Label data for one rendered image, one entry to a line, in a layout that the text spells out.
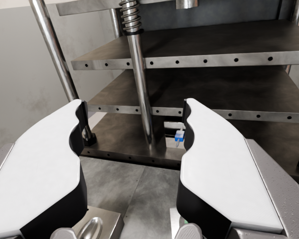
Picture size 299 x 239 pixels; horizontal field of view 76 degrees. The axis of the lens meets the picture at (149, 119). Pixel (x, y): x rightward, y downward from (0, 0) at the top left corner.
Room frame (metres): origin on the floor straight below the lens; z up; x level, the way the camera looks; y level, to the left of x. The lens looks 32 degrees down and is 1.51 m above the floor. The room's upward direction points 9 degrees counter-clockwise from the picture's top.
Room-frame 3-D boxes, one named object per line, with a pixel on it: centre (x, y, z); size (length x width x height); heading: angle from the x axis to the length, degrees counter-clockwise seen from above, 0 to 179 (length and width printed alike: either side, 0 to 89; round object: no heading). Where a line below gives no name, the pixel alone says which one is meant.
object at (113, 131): (1.11, -0.27, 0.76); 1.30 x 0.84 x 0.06; 68
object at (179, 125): (1.01, -0.29, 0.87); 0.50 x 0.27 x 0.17; 158
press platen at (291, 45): (1.15, -0.29, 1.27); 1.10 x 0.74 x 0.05; 68
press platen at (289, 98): (1.15, -0.29, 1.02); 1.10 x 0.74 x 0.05; 68
